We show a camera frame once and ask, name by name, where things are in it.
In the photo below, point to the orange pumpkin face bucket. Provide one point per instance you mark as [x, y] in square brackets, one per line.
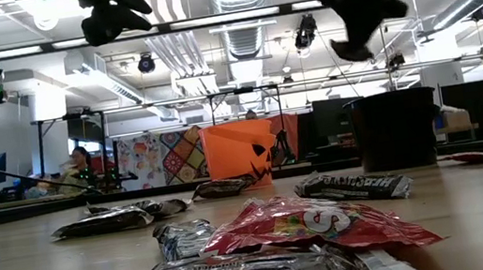
[229, 151]

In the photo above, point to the black background rig frame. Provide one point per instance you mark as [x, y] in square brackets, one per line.
[40, 144]

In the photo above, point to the black ceiling spotlight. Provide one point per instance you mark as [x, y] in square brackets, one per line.
[305, 31]
[395, 61]
[146, 64]
[482, 12]

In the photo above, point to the black plastic bucket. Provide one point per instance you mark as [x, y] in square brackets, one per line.
[395, 132]

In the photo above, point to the black panel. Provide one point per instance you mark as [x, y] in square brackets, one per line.
[479, 106]

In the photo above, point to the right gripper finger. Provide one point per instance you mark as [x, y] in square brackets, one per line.
[395, 8]
[350, 51]

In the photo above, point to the black aluminium table frame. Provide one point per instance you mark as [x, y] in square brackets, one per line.
[145, 192]

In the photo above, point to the geometric patterned quilt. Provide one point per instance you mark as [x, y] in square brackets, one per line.
[183, 157]

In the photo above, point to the orange hanging cloth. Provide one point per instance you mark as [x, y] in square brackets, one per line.
[291, 133]

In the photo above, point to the cardboard box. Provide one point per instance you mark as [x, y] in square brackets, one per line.
[457, 119]

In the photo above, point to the background black gripper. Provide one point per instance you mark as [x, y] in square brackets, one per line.
[283, 145]

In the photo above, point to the white ceiling pipes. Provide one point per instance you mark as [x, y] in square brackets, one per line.
[174, 59]

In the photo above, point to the floral patterned cloth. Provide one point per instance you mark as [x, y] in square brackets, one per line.
[141, 163]

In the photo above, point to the person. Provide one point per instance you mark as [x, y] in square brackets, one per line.
[79, 160]
[251, 114]

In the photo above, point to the black diagonal rod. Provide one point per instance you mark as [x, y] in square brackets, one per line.
[35, 182]

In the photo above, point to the Snickers bar brown wrapper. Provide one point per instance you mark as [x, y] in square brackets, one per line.
[220, 188]
[248, 179]

